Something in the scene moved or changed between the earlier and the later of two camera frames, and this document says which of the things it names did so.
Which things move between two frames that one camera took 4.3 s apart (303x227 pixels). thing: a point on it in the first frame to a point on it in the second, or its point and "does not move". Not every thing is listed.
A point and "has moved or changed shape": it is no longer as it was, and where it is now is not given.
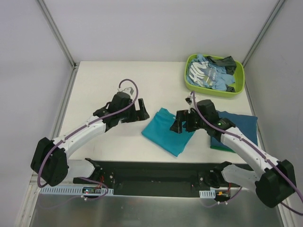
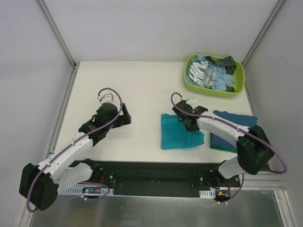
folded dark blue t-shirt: (247, 124) does not move
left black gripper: (136, 111) to (122, 116)
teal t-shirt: (158, 131) has moved or changed shape
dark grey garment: (228, 62) does not move
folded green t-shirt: (222, 148) does not move
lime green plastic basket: (238, 74) does not move
